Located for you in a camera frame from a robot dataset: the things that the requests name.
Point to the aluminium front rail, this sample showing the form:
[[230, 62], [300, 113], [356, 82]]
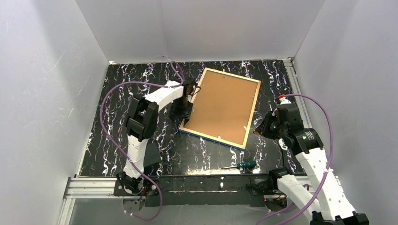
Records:
[[89, 188]]

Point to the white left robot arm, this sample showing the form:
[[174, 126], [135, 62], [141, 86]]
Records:
[[141, 124]]

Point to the blue picture frame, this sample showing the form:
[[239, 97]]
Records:
[[223, 109]]

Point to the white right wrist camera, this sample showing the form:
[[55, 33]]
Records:
[[283, 100]]

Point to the green handled screwdriver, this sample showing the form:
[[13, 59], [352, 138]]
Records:
[[248, 165]]

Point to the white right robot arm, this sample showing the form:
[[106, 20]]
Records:
[[328, 204]]

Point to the aluminium rail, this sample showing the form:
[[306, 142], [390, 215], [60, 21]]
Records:
[[292, 75], [89, 188]]

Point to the black right arm base motor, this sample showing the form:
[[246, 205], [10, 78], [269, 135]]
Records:
[[268, 186]]

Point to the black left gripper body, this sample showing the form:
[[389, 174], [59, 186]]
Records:
[[180, 111]]

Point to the aluminium right side rail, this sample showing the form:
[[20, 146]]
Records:
[[292, 75]]

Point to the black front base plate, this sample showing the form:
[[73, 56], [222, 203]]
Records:
[[224, 189]]

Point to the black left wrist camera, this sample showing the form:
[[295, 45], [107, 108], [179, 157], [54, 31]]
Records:
[[190, 88]]

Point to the black square pad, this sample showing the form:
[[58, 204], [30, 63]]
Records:
[[152, 155]]

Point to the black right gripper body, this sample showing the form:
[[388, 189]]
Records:
[[264, 128]]

